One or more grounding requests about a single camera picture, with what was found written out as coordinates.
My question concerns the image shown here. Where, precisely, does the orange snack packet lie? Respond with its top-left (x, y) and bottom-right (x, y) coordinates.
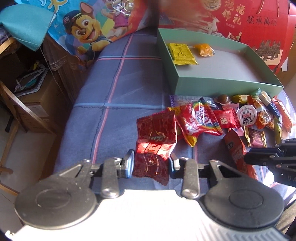
top-left (247, 95), bottom-right (274, 130)

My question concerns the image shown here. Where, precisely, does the dark red patterned snack packet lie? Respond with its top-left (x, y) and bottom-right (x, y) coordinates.
top-left (132, 110), bottom-right (178, 186)

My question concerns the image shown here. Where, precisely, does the red spicy strip packet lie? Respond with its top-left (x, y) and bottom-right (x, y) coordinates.
top-left (223, 129), bottom-right (258, 180)

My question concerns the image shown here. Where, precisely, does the red rainbow candy packet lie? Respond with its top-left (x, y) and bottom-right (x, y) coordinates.
top-left (168, 98), bottom-right (224, 147)

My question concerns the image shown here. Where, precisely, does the yellow wafer packet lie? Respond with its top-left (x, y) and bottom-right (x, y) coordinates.
top-left (167, 43), bottom-right (198, 65)

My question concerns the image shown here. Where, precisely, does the orange candy packet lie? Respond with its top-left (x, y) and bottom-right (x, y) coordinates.
top-left (193, 43), bottom-right (215, 57)

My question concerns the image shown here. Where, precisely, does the brown gold chocolate packet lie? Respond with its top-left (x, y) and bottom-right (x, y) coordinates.
top-left (244, 126), bottom-right (267, 148)

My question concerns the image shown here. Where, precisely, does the white jelly cup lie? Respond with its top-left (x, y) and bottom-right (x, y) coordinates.
top-left (237, 104), bottom-right (257, 126)

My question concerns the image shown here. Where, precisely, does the red double happiness candy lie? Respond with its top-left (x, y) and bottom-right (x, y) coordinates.
top-left (213, 108), bottom-right (241, 128)

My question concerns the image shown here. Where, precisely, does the purple snack bar wrapper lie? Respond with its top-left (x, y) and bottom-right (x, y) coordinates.
top-left (170, 95), bottom-right (222, 110)

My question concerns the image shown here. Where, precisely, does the chocolate ball lollipop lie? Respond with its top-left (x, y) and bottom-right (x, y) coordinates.
top-left (214, 94), bottom-right (232, 105)

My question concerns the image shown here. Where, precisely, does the brown cardboard box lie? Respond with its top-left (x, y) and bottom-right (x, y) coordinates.
top-left (0, 69), bottom-right (61, 135)

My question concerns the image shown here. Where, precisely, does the green cardboard box tray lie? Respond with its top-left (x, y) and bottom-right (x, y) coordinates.
top-left (157, 29), bottom-right (283, 97)

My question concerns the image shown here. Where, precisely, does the red figures gift box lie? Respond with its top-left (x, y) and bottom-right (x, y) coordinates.
top-left (221, 1), bottom-right (295, 73)

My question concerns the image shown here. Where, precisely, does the blue cartoon dog snack bag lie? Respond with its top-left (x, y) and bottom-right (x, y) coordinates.
top-left (17, 0), bottom-right (148, 70)

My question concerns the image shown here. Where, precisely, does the red deer gift bag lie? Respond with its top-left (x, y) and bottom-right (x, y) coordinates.
top-left (149, 1), bottom-right (245, 41)

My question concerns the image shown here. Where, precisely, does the teal cloth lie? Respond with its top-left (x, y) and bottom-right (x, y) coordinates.
top-left (1, 4), bottom-right (55, 51)

